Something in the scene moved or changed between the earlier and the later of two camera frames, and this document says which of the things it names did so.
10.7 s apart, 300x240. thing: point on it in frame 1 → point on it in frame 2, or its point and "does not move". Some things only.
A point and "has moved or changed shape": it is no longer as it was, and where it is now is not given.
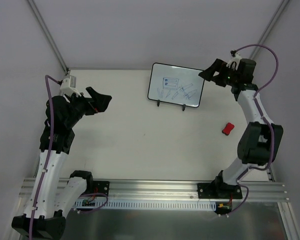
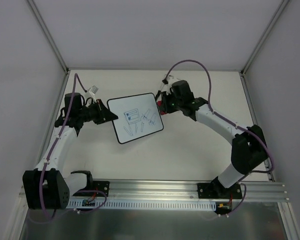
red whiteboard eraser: x=227 y=129 has moved or changed shape
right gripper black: x=220 y=74 → x=164 y=107
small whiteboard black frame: x=175 y=84 → x=138 y=116
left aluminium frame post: x=49 y=37 does not move
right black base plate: x=217 y=190 does not move
